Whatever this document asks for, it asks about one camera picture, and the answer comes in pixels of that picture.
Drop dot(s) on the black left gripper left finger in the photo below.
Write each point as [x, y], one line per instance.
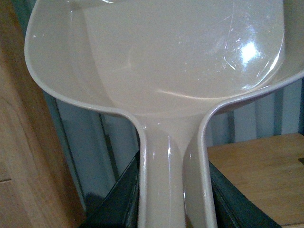
[119, 208]

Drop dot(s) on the wooden cabinet panel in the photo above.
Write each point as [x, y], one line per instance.
[36, 187]

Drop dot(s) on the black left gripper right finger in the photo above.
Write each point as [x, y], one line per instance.
[233, 209]

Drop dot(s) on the wooden nightstand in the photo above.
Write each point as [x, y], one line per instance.
[269, 172]

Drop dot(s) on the beige plastic dustpan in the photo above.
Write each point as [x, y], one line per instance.
[168, 66]

